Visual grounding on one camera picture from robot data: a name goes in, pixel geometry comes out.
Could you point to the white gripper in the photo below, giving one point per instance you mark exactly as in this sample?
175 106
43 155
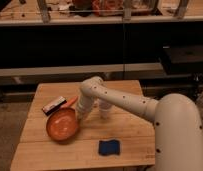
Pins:
84 106

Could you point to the orange ceramic bowl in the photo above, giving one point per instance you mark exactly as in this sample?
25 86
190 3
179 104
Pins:
62 124

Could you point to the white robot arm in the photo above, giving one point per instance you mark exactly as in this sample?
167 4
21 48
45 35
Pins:
176 119

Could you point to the orange carrot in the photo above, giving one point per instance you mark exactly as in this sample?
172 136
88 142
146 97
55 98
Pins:
69 103

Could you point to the white cup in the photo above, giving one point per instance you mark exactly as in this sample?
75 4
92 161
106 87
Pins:
104 109

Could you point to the blue sponge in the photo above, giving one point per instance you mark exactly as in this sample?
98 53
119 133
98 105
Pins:
110 147

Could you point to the black box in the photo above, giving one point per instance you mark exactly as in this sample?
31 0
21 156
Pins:
183 59

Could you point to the wooden shelf with clutter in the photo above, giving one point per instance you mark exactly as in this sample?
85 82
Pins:
87 12

